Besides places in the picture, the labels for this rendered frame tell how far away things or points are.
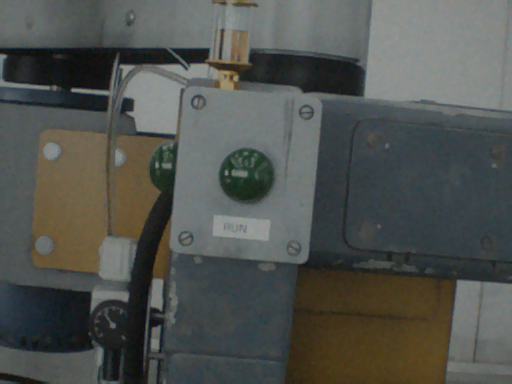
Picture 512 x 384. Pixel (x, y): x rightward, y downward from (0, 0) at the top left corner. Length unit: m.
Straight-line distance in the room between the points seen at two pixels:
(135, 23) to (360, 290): 0.27
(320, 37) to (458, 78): 5.20
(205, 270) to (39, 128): 0.42
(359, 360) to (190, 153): 0.41
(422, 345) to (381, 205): 0.33
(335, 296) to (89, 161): 0.26
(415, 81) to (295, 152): 5.33
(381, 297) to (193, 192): 0.34
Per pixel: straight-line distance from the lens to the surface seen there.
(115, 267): 0.92
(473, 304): 6.10
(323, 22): 0.83
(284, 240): 0.66
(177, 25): 0.91
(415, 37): 5.99
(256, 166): 0.64
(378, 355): 1.02
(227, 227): 0.66
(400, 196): 0.71
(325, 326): 1.01
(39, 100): 1.13
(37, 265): 1.09
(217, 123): 0.65
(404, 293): 0.97
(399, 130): 0.71
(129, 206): 1.08
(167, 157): 0.66
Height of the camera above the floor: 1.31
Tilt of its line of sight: 3 degrees down
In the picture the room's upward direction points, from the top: 5 degrees clockwise
